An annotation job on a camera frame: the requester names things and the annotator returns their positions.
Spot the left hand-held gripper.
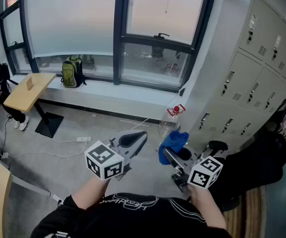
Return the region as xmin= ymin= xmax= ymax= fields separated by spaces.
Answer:
xmin=84 ymin=130 xmax=148 ymax=182

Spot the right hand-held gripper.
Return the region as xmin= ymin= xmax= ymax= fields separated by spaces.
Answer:
xmin=162 ymin=146 xmax=224 ymax=193

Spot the blue cloth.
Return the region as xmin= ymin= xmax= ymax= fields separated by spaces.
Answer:
xmin=158 ymin=130 xmax=190 ymax=165

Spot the clear window glass pane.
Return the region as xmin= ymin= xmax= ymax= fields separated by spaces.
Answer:
xmin=121 ymin=43 xmax=191 ymax=87

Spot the large window glass pane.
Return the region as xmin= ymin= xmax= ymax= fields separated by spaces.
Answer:
xmin=35 ymin=54 xmax=115 ymax=79

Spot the openable window glass pane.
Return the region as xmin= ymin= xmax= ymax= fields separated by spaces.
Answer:
xmin=126 ymin=0 xmax=206 ymax=46

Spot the narrow window glass pane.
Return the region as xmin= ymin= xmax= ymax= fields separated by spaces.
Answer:
xmin=2 ymin=7 xmax=25 ymax=47

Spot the person's left forearm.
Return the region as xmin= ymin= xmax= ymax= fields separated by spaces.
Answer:
xmin=70 ymin=175 xmax=111 ymax=210

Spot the person's right forearm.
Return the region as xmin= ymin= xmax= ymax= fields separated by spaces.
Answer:
xmin=188 ymin=184 xmax=227 ymax=230

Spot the white windowsill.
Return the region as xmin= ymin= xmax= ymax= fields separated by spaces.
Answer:
xmin=8 ymin=73 xmax=192 ymax=124

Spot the person's black t-shirt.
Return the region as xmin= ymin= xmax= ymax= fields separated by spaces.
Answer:
xmin=30 ymin=192 xmax=232 ymax=238

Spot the black office chair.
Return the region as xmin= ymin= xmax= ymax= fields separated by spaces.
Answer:
xmin=207 ymin=130 xmax=286 ymax=212

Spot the green black backpack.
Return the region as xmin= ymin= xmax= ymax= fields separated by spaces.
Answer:
xmin=60 ymin=57 xmax=87 ymax=88

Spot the wooden slatted bench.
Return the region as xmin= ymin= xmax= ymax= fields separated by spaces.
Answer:
xmin=222 ymin=185 xmax=268 ymax=238

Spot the grey metal locker cabinet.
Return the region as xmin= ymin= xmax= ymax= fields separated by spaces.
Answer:
xmin=189 ymin=0 xmax=286 ymax=156

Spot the thin white cable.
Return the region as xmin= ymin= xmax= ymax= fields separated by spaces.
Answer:
xmin=130 ymin=90 xmax=184 ymax=131

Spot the white floor cable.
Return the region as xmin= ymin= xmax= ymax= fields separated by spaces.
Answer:
xmin=7 ymin=132 xmax=89 ymax=158

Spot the dark window frame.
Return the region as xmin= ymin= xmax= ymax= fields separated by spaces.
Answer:
xmin=0 ymin=0 xmax=218 ymax=94

